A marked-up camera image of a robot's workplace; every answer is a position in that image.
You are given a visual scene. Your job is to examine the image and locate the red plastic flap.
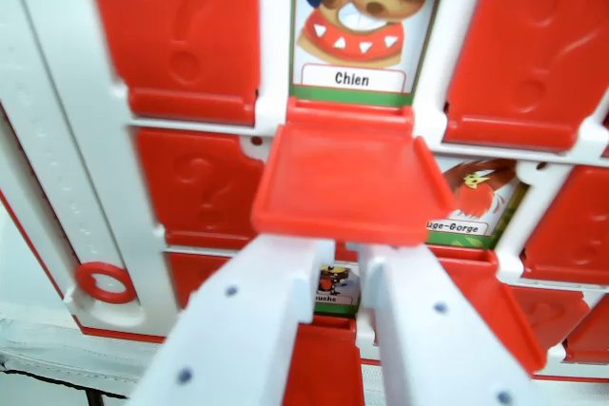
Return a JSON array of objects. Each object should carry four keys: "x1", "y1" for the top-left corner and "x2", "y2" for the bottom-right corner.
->
[
  {"x1": 442, "y1": 0, "x2": 609, "y2": 154},
  {"x1": 84, "y1": 0, "x2": 264, "y2": 125},
  {"x1": 249, "y1": 95, "x2": 457, "y2": 249}
]

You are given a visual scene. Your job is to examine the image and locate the bird picture card Rouge-Gorge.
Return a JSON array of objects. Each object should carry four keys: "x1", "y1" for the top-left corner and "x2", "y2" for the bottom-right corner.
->
[{"x1": 424, "y1": 158, "x2": 530, "y2": 251}]

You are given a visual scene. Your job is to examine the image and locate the red and white game board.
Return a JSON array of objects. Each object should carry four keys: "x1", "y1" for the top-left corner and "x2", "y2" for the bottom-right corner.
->
[{"x1": 0, "y1": 0, "x2": 609, "y2": 386}]

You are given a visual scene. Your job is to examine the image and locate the dog picture card Chien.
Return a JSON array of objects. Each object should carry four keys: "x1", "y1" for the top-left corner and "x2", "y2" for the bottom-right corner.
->
[{"x1": 288, "y1": 0, "x2": 447, "y2": 108}]

